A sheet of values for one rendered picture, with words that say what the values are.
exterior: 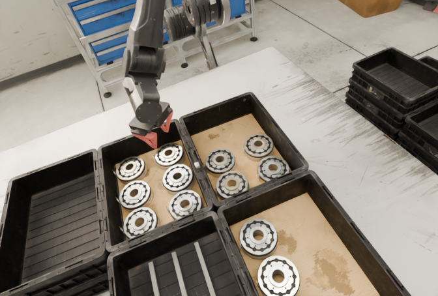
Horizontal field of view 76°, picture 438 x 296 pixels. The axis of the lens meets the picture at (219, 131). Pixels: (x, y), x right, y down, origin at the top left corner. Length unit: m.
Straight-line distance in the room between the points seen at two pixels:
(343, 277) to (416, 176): 0.52
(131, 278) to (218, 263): 0.24
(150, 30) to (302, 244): 0.66
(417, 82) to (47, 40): 3.37
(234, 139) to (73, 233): 0.62
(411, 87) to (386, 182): 0.88
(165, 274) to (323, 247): 0.43
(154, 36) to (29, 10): 3.00
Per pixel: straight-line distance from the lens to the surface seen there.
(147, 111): 0.60
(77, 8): 2.63
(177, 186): 0.93
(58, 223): 1.09
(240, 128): 1.08
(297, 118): 1.30
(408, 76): 2.00
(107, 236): 0.85
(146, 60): 0.63
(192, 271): 0.85
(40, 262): 1.06
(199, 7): 1.21
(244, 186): 0.89
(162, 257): 0.88
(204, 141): 1.06
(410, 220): 1.11
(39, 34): 3.65
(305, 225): 0.87
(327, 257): 0.85
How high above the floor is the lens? 1.62
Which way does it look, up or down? 47 degrees down
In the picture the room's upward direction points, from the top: 12 degrees counter-clockwise
